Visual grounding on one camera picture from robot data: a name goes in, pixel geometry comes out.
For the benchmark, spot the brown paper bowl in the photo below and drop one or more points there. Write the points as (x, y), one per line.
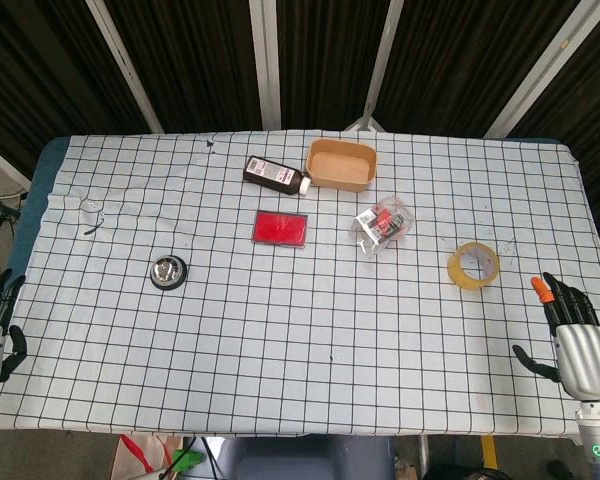
(341, 165)

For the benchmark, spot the clear plastic battery pack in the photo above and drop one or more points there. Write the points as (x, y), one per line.
(382, 225)

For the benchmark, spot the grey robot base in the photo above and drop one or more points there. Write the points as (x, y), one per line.
(312, 457)

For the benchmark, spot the red stamp ink pad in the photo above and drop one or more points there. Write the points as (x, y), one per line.
(280, 228)

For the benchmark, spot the red and white bag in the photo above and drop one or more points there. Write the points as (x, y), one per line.
(139, 455)

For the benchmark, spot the white checkered tablecloth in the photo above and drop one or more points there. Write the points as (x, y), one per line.
(300, 320)

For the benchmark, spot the yellow tape roll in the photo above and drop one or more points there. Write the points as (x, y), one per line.
(473, 265)

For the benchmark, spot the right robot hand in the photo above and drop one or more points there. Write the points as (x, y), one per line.
(582, 356)

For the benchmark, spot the brown medicine bottle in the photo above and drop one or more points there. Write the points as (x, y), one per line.
(275, 174)

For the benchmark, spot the green plastic object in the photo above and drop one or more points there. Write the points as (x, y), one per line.
(186, 459)

